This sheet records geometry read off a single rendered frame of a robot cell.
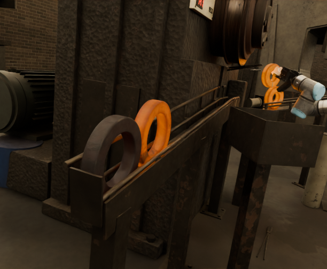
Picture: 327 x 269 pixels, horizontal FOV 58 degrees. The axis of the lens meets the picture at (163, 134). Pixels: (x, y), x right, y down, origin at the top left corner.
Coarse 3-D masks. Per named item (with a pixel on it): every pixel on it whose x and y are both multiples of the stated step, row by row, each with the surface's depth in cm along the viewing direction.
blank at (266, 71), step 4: (268, 64) 192; (272, 64) 190; (276, 64) 191; (264, 68) 190; (268, 68) 188; (272, 68) 191; (264, 72) 189; (268, 72) 189; (264, 76) 189; (268, 76) 190; (272, 76) 197; (264, 80) 190; (268, 80) 191; (272, 80) 195; (276, 80) 195; (264, 84) 193; (268, 84) 192; (272, 84) 194; (276, 84) 196
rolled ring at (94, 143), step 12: (108, 120) 58; (120, 120) 59; (132, 120) 63; (96, 132) 56; (108, 132) 56; (120, 132) 60; (132, 132) 64; (96, 144) 55; (108, 144) 57; (132, 144) 67; (84, 156) 55; (96, 156) 54; (132, 156) 68; (84, 168) 55; (96, 168) 54; (120, 168) 68; (132, 168) 68; (120, 180) 66
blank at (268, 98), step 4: (272, 88) 195; (276, 88) 196; (268, 92) 195; (272, 92) 196; (276, 92) 197; (280, 92) 199; (268, 96) 195; (272, 96) 197; (276, 96) 202; (280, 96) 200; (264, 100) 198; (268, 100) 196; (276, 100) 202; (280, 100) 201; (268, 104) 197; (272, 104) 199; (276, 104) 201; (272, 108) 200
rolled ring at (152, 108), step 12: (144, 108) 73; (156, 108) 74; (168, 108) 81; (144, 120) 71; (168, 120) 83; (144, 132) 71; (168, 132) 85; (144, 144) 72; (156, 144) 84; (144, 156) 73
